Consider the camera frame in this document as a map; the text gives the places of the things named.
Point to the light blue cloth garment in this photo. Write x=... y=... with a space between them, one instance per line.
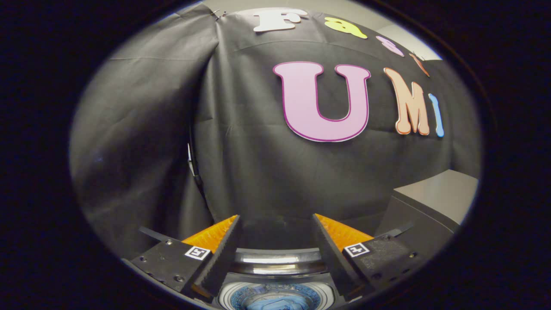
x=275 y=305

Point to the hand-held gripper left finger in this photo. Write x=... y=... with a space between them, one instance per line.
x=221 y=258

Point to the black backdrop cloth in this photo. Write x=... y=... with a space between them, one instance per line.
x=137 y=129

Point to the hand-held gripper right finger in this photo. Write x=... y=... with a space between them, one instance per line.
x=331 y=258

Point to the metal backdrop stand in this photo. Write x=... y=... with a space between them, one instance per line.
x=190 y=165

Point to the beige cabinet with grey top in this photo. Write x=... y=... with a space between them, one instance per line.
x=430 y=198

